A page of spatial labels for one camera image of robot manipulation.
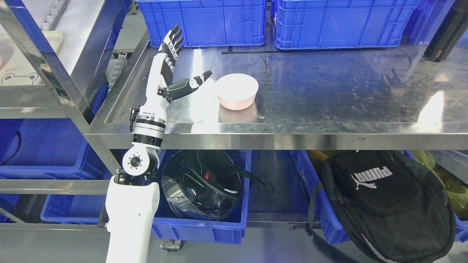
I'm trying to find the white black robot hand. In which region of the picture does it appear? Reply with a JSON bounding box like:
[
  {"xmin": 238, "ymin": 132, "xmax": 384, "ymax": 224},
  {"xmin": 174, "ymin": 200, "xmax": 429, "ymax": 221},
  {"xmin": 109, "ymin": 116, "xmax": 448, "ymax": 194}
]
[{"xmin": 139, "ymin": 24, "xmax": 212, "ymax": 123}]

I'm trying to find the pink ikea bowl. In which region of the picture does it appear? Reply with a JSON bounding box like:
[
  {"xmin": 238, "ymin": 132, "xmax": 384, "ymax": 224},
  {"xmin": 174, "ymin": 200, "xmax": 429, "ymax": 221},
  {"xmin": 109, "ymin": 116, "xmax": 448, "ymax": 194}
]
[{"xmin": 215, "ymin": 73, "xmax": 259, "ymax": 110}]

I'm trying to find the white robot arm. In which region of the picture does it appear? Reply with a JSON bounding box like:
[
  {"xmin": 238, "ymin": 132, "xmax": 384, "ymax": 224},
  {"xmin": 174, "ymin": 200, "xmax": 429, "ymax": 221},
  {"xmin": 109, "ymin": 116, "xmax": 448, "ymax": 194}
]
[{"xmin": 105, "ymin": 105, "xmax": 167, "ymax": 263}]

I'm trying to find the steel shelf rack left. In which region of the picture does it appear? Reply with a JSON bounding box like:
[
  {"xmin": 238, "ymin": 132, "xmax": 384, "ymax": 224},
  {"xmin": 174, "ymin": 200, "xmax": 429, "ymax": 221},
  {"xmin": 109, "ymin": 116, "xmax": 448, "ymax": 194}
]
[{"xmin": 1, "ymin": 0, "xmax": 132, "ymax": 230}]

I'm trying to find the steel shelf rack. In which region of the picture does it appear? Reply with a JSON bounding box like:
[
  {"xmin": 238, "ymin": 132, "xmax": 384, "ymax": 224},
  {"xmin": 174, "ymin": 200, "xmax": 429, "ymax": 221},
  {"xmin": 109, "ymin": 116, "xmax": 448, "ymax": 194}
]
[
  {"xmin": 1, "ymin": 0, "xmax": 132, "ymax": 230},
  {"xmin": 85, "ymin": 33, "xmax": 468, "ymax": 230}
]

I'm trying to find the steel shelf rack right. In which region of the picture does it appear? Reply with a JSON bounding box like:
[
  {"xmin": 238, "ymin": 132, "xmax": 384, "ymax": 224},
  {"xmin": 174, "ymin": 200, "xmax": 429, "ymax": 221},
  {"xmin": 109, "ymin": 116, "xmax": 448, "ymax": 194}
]
[{"xmin": 85, "ymin": 33, "xmax": 468, "ymax": 230}]

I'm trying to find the blue crate top left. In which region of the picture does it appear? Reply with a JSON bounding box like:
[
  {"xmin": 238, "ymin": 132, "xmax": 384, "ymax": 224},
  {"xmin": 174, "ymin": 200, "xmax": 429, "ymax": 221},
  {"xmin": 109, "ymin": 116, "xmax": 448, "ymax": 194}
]
[{"xmin": 137, "ymin": 0, "xmax": 267, "ymax": 47}]

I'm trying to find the black motorcycle helmet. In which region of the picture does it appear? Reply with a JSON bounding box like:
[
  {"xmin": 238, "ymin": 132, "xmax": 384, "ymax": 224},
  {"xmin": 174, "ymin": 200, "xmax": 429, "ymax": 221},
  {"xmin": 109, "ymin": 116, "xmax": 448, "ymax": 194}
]
[{"xmin": 162, "ymin": 150, "xmax": 265, "ymax": 221}]

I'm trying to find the blue crate holding helmet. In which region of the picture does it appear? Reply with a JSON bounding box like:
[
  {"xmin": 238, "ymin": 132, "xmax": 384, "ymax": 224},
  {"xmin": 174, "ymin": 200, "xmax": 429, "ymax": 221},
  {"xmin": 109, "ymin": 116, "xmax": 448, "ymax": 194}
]
[{"xmin": 151, "ymin": 150, "xmax": 253, "ymax": 244}]

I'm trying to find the blue crate lower left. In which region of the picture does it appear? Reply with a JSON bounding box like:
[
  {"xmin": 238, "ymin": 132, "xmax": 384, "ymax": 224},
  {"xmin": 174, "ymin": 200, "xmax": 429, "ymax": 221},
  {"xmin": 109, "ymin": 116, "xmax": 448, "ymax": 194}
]
[{"xmin": 0, "ymin": 118, "xmax": 105, "ymax": 180}]

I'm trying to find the cream bear tray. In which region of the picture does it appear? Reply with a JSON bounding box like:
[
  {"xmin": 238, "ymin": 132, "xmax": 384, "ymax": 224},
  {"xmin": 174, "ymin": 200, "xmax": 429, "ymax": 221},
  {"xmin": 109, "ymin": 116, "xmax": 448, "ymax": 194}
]
[{"xmin": 0, "ymin": 33, "xmax": 43, "ymax": 85}]

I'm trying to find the blue crate top right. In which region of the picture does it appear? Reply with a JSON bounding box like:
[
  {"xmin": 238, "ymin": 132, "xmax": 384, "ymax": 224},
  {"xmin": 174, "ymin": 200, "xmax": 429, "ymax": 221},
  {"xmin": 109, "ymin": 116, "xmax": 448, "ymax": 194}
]
[{"xmin": 271, "ymin": 0, "xmax": 419, "ymax": 50}]

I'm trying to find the blue crate under backpack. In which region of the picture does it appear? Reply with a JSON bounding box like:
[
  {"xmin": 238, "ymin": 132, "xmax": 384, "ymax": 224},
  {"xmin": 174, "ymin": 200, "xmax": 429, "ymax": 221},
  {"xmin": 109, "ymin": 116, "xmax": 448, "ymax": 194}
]
[{"xmin": 290, "ymin": 150, "xmax": 350, "ymax": 244}]

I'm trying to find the black puma backpack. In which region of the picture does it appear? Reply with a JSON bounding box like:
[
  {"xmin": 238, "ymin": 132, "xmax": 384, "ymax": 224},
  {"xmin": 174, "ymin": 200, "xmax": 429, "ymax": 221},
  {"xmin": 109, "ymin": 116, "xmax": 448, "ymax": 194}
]
[{"xmin": 308, "ymin": 150, "xmax": 456, "ymax": 263}]

